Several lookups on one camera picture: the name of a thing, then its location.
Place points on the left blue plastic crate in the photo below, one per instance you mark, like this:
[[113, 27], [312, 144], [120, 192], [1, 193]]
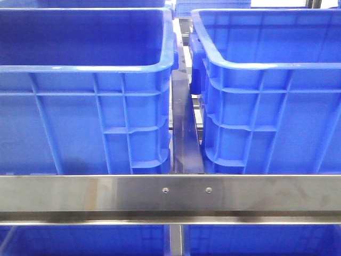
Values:
[[86, 91]]

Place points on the blue plastic crate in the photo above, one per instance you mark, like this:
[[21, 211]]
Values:
[[86, 91], [269, 86]]

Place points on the right blue plastic crate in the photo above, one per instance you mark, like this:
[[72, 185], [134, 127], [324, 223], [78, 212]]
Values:
[[269, 86]]

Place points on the lower right blue crate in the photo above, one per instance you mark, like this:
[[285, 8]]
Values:
[[262, 240]]

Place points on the rear right blue crate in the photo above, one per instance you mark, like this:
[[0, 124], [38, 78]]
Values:
[[184, 8]]

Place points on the lower left blue crate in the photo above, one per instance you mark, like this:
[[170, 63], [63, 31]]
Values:
[[87, 240]]

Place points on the rear left blue crate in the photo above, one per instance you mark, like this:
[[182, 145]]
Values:
[[86, 4]]

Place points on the left rail screw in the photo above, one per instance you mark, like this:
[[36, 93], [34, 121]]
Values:
[[165, 190]]

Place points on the stainless steel shelf rail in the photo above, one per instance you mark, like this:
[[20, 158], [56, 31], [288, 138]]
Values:
[[139, 199]]

